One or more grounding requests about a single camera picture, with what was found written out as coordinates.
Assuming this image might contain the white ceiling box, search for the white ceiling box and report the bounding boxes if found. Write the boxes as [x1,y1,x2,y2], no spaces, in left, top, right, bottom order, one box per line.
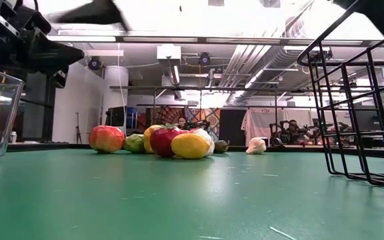
[156,44,182,61]

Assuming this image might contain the black panel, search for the black panel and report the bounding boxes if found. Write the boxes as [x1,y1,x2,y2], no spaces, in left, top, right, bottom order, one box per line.
[218,109,247,147]

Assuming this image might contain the red tomato with green stem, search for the red tomato with green stem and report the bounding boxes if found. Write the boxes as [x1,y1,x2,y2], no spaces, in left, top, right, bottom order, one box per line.
[149,123,188,158]

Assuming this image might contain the black monitor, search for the black monitor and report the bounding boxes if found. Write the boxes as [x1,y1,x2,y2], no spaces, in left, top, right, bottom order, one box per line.
[354,109,384,131]
[105,106,127,128]

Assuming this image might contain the black table rim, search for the black table rim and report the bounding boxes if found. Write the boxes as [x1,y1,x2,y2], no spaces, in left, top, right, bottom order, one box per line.
[7,142,384,159]

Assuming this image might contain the person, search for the person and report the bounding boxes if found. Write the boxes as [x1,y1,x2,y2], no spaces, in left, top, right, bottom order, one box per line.
[285,119,302,145]
[176,115,189,131]

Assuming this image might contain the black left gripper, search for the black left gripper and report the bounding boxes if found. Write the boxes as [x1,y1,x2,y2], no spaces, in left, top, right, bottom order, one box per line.
[0,0,85,89]

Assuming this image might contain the white pinkish vegetable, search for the white pinkish vegetable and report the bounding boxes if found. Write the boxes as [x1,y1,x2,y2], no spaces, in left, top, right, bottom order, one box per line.
[191,127,216,157]

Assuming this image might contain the red orange round fruit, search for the red orange round fruit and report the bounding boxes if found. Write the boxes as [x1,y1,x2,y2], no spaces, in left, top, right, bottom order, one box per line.
[88,125,126,155]

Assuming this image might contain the black tripod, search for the black tripod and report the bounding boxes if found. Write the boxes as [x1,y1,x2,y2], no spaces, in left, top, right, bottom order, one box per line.
[74,111,83,145]

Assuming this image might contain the light green vegetable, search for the light green vegetable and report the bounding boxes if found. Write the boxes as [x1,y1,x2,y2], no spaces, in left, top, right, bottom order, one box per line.
[123,133,147,155]

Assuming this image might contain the black robot workstation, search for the black robot workstation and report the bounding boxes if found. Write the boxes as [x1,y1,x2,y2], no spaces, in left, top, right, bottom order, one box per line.
[268,120,315,148]

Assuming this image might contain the black frame post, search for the black frame post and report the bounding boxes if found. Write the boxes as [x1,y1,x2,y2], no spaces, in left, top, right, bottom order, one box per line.
[43,75,57,143]

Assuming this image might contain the blue barrel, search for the blue barrel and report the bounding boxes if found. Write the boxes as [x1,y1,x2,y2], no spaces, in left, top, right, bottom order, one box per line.
[125,106,139,130]

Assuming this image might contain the overhead rig frame beam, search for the overhead rig frame beam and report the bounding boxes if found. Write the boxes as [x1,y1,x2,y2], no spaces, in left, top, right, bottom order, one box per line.
[47,34,384,48]

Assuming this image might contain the round blue ceiling device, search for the round blue ceiling device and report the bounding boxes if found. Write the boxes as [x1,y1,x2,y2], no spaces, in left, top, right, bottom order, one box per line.
[198,51,212,67]
[87,56,103,71]

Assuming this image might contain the black overhead pipe rail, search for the black overhead pipe rail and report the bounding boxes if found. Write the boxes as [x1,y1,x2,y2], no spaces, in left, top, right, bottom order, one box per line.
[109,85,315,91]

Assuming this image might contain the white garlic bulb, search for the white garlic bulb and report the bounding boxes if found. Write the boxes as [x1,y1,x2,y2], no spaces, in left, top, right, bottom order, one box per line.
[245,137,267,155]

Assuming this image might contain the yellow lemon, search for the yellow lemon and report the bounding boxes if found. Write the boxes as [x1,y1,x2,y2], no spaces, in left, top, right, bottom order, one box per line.
[171,133,212,160]

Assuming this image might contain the black wire basket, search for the black wire basket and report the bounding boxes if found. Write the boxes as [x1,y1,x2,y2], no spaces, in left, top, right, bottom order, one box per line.
[297,0,384,193]

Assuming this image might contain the white hanging cloth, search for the white hanging cloth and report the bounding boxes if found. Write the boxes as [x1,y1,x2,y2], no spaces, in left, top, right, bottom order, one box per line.
[240,107,313,141]

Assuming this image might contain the silver ceiling duct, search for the silver ceiling duct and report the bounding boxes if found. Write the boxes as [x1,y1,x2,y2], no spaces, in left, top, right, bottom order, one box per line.
[218,0,316,103]

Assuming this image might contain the dark olive green pepper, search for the dark olive green pepper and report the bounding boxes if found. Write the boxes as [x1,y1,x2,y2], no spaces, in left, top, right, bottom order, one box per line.
[213,139,231,155]

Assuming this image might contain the colourful patterned tapestry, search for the colourful patterned tapestry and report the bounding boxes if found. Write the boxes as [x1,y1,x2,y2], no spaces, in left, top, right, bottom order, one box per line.
[149,106,221,143]

